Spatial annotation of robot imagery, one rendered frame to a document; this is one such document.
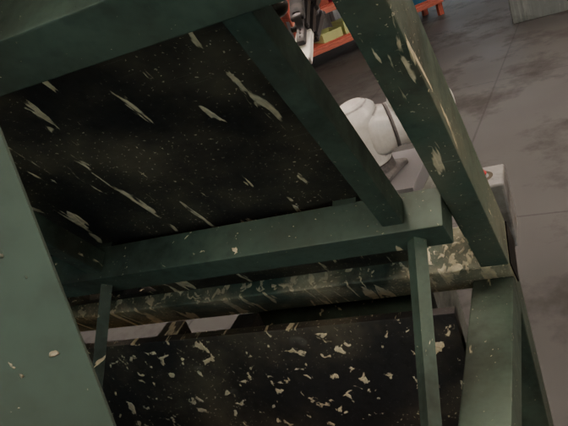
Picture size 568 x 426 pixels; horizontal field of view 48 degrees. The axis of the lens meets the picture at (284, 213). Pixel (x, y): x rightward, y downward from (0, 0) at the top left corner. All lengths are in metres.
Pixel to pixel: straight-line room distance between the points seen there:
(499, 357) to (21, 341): 1.13
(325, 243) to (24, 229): 1.00
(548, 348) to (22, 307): 2.40
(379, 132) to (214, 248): 0.92
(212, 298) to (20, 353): 1.48
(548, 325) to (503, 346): 1.35
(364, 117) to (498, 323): 0.92
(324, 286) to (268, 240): 0.34
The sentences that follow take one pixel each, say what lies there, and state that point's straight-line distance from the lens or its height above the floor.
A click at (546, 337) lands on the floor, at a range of 2.62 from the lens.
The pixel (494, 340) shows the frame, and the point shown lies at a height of 0.79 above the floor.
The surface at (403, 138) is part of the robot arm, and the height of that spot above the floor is 0.93.
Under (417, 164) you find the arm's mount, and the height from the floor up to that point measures 0.81.
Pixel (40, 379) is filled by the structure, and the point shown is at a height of 1.51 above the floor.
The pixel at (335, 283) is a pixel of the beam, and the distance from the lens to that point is 1.56.
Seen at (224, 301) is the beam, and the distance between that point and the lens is 1.71.
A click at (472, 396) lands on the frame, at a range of 1.24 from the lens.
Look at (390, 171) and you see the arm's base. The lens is 2.16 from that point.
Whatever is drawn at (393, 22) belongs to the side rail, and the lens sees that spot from 0.81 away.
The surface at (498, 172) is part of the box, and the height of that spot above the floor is 0.93.
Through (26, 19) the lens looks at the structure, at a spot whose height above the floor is 1.63.
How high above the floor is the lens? 1.61
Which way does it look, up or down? 22 degrees down
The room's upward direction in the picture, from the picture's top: 21 degrees counter-clockwise
